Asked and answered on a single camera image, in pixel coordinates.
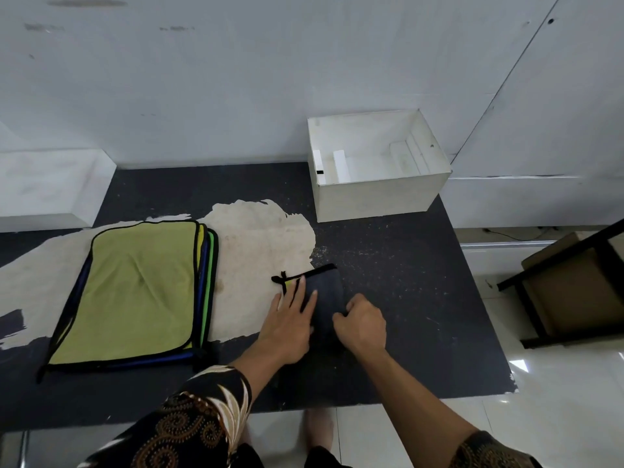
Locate person's left hand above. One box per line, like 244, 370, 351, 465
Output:
255, 276, 319, 366

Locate person's right hand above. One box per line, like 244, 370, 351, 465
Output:
332, 292, 389, 359

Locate yellow grey cloth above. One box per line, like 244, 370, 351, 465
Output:
270, 263, 348, 354

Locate white box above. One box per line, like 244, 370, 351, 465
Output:
307, 109, 453, 224

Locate stack of microfibre cloths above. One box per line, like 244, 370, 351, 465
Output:
36, 220, 220, 384

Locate person's left forearm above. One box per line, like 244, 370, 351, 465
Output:
229, 341, 293, 400

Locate person's right forearm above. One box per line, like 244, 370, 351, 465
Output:
353, 348, 481, 468

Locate person's right foot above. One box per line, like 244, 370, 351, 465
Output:
303, 409, 336, 454

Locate person's dark trousers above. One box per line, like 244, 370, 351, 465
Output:
233, 443, 352, 468

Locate person's patterned left sleeve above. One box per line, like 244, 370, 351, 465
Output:
77, 365, 254, 468

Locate person's patterned sleeve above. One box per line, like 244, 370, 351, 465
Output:
77, 365, 254, 468
448, 430, 545, 468

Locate person's patterned right sleeve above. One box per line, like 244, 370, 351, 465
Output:
448, 430, 545, 468

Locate white flat box lid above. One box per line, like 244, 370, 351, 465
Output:
0, 149, 118, 233

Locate black cable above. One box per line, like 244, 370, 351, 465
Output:
482, 226, 559, 242

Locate metal floor rail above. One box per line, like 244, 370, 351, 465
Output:
460, 240, 556, 249

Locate black stool frame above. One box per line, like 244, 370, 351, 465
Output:
497, 218, 624, 350

